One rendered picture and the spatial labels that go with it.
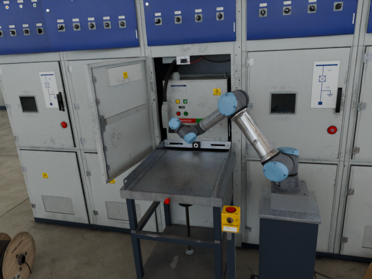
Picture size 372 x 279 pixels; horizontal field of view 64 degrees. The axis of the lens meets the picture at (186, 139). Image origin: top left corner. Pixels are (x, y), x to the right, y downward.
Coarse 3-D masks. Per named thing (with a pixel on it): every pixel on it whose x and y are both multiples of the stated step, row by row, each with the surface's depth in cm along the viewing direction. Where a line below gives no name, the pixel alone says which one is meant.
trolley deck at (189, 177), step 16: (160, 160) 218; (176, 160) 216; (192, 160) 215; (208, 160) 213; (144, 176) 193; (160, 176) 192; (176, 176) 191; (192, 176) 189; (208, 176) 188; (128, 192) 176; (144, 192) 173; (160, 192) 171; (176, 192) 170; (192, 192) 169; (208, 192) 168; (224, 192) 168
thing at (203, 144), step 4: (164, 140) 238; (172, 140) 237; (176, 140) 236; (180, 140) 235; (196, 140) 232; (164, 144) 240; (180, 144) 236; (184, 144) 235; (188, 144) 234; (200, 144) 231; (204, 144) 230; (208, 144) 230; (212, 144) 229; (216, 144) 228; (220, 144) 227; (224, 144) 226; (228, 144) 225; (216, 148) 229; (220, 148) 228; (224, 148) 227; (228, 148) 226
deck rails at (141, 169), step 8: (160, 144) 232; (152, 152) 217; (160, 152) 232; (144, 160) 204; (152, 160) 217; (224, 160) 210; (136, 168) 191; (144, 168) 204; (224, 168) 188; (128, 176) 181; (136, 176) 191; (224, 176) 186; (128, 184) 181; (216, 184) 162; (216, 192) 161
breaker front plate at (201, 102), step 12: (168, 84) 224; (180, 84) 221; (192, 84) 219; (204, 84) 216; (216, 84) 214; (168, 96) 227; (180, 96) 224; (192, 96) 222; (204, 96) 219; (216, 96) 217; (180, 108) 227; (192, 108) 225; (204, 108) 222; (216, 108) 220; (216, 132) 226
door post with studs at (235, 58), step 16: (240, 0) 188; (240, 16) 191; (240, 32) 195; (240, 48) 198; (240, 64) 201; (240, 80) 204; (240, 144) 219; (240, 160) 223; (240, 176) 228; (240, 192) 232; (240, 208) 237; (240, 224) 241; (240, 240) 246
